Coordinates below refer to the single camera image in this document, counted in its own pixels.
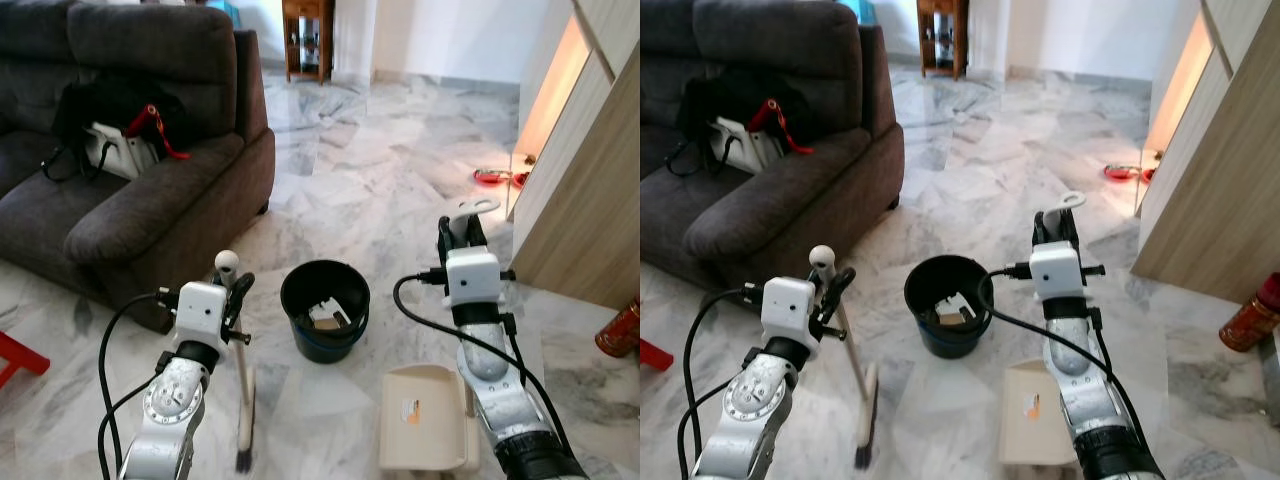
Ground brown wooden side cabinet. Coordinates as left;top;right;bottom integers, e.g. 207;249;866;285
915;0;969;79
282;0;336;84

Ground black backpack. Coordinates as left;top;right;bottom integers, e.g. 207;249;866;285
678;70;816;176
50;75;191;181

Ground white plastic device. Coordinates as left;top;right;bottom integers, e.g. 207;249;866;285
85;122;161;181
712;117;786;173

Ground cardboard box with white label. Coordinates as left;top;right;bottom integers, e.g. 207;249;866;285
308;298;353;332
932;293;977;327

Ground cream long-handled dustpan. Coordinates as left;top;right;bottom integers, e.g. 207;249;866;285
998;191;1089;469
378;196;502;477

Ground dark grey fabric sofa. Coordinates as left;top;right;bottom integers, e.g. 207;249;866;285
640;0;906;293
0;0;276;336

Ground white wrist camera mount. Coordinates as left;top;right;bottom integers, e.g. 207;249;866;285
1028;241;1085;301
175;282;230;347
760;276;821;342
445;248;502;307

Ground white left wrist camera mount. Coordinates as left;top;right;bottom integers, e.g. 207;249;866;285
175;282;230;347
760;276;821;342

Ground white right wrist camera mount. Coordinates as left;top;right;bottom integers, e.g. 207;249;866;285
445;248;502;307
1028;241;1085;301

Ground light wood cabinet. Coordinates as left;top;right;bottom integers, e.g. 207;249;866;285
505;0;641;311
1132;0;1280;306

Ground black plastic bucket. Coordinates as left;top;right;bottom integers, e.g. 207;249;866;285
280;259;372;364
904;254;994;359

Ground red cylindrical canister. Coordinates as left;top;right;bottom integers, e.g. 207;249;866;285
595;298;641;359
1218;272;1280;353

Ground red strap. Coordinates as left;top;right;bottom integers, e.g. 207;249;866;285
122;103;191;161
750;98;813;156

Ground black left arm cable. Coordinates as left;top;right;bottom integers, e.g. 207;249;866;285
97;288;181;480
677;285;766;480

